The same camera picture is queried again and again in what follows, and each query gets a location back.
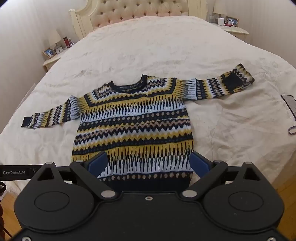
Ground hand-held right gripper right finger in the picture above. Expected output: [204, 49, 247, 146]
[182, 151, 269, 199]

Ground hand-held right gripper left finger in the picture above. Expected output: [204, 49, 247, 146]
[30, 151, 116, 200]

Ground patterned knit sweater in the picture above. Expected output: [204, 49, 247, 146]
[21, 63, 255, 193]

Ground grey remote control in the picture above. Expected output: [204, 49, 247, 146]
[281, 94, 296, 121]

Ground cream nightstand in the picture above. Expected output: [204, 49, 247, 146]
[43, 54, 64, 70]
[215, 23, 249, 38]

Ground cream bedspread bed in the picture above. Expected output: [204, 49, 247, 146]
[0, 16, 296, 186]

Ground tufted cream headboard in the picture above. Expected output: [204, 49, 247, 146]
[69, 0, 208, 36]

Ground gold photo frame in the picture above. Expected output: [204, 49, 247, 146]
[43, 47, 57, 58]

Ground wooden photo frame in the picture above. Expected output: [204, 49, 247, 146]
[225, 16, 239, 27]

